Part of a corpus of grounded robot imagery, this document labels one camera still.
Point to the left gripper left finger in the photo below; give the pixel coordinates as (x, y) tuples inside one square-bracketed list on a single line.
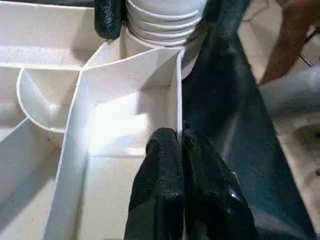
[(160, 190)]

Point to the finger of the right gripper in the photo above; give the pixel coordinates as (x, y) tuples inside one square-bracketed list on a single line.
[(208, 15), (107, 17)]

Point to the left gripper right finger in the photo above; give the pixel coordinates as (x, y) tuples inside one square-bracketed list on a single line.
[(212, 200)]

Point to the white plastic table leg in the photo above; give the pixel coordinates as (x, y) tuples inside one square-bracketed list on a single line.
[(165, 22)]

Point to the white plastic table top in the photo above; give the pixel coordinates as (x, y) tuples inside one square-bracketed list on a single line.
[(62, 125)]

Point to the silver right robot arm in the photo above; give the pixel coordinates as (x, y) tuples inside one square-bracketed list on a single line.
[(300, 85)]

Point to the black plastic mat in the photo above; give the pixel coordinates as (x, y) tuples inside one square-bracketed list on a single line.
[(225, 112)]

